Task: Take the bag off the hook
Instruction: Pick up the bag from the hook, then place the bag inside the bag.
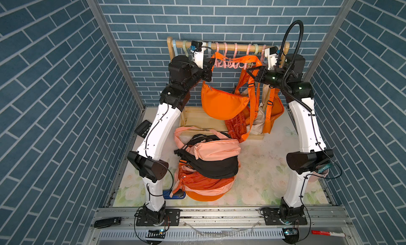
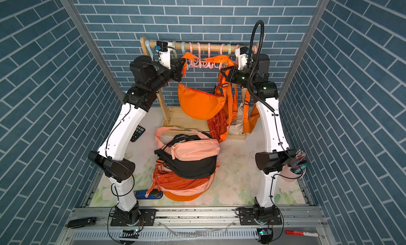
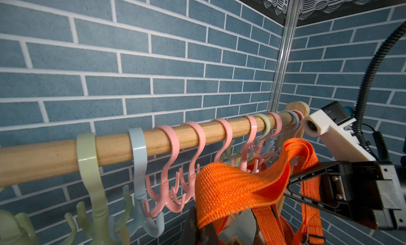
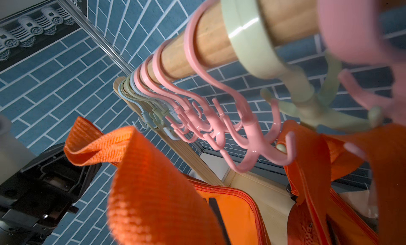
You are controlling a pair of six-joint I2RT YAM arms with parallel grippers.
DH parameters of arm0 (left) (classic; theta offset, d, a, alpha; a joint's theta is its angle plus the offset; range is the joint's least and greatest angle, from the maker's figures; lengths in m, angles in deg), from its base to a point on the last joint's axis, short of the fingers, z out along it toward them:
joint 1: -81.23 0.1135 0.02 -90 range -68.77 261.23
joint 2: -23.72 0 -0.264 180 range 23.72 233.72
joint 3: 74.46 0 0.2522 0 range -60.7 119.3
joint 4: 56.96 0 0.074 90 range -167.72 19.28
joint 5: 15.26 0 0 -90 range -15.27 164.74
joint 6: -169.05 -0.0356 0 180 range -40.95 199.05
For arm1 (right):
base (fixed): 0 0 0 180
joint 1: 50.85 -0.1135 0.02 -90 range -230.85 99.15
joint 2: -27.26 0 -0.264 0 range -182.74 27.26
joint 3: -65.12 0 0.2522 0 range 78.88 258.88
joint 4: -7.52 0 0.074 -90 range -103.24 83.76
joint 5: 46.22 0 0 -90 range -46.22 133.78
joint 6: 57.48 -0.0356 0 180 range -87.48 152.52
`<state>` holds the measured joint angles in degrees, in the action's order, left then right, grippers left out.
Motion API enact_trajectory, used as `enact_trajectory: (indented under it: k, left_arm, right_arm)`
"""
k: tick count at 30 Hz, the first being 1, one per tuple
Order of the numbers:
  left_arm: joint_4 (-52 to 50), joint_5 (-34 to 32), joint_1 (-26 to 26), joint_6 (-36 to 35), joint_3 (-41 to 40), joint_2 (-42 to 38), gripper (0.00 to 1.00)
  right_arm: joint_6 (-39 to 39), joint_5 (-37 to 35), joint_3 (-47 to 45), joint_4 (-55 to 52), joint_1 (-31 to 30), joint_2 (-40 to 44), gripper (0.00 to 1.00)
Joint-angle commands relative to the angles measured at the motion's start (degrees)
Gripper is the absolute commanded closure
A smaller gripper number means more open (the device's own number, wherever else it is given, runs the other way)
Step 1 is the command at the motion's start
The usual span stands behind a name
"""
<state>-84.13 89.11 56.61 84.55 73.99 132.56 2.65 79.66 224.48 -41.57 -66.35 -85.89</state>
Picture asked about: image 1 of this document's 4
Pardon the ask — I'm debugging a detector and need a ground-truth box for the large pink sling bag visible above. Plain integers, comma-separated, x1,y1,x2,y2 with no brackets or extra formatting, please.
184,182,234,196

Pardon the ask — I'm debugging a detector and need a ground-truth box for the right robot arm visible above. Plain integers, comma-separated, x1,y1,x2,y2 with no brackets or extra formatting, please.
247,20,334,225

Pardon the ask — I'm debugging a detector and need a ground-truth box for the beige sling bag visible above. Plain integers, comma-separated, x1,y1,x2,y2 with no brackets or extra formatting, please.
250,85,271,135

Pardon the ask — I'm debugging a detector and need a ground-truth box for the dark red-orange bag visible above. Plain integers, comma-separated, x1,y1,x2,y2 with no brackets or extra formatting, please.
172,160,235,193

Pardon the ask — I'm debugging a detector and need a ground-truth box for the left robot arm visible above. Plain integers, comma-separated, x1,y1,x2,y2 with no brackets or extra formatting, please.
128,55,215,226

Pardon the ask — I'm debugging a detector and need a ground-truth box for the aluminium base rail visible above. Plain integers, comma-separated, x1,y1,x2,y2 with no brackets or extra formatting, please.
84,205,362,245

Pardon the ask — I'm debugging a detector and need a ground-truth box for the wooden hanging rack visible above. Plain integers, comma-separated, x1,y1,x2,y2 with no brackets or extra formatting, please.
166,36,290,140

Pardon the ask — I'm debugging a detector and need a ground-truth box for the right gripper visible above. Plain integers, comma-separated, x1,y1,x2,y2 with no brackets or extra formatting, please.
245,69,285,92

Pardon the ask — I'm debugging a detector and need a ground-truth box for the black desk calculator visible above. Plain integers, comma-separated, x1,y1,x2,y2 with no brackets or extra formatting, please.
134,120,152,138

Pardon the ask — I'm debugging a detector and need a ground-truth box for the pink pen cup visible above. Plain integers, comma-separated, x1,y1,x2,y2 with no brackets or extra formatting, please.
308,164,331,183

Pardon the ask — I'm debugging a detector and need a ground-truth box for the blue black stapler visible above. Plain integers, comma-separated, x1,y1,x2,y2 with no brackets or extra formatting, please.
163,190,186,200

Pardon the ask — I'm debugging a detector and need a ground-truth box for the red white marker pen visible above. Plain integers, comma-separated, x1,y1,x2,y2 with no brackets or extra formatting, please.
311,230,346,238

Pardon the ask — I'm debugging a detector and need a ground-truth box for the black remote on rail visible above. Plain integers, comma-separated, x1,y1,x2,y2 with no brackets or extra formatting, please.
94,217,122,229

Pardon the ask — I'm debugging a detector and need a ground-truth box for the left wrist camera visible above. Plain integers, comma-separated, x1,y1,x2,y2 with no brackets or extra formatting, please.
190,41,205,68

